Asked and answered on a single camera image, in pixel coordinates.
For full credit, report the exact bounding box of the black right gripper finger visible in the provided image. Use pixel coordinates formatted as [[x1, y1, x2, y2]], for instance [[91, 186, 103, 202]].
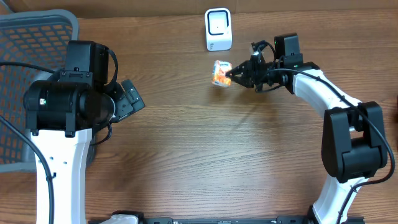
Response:
[[230, 76, 254, 88], [226, 60, 252, 77]]

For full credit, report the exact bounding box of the orange tissue packet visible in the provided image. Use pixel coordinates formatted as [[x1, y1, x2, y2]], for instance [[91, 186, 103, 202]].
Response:
[[212, 60, 232, 87]]

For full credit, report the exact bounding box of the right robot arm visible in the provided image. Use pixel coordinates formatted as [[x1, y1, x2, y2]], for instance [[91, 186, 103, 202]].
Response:
[[226, 58, 395, 223]]

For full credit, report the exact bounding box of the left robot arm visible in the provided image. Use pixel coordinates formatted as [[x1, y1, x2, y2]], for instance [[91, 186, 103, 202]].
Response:
[[24, 70, 145, 223]]

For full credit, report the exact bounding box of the grey plastic shopping basket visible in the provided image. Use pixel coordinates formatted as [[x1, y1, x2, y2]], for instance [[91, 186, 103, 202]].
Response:
[[1, 9, 80, 172]]

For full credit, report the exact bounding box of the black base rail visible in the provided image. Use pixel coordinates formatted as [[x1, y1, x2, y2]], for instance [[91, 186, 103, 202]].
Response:
[[88, 216, 366, 224]]

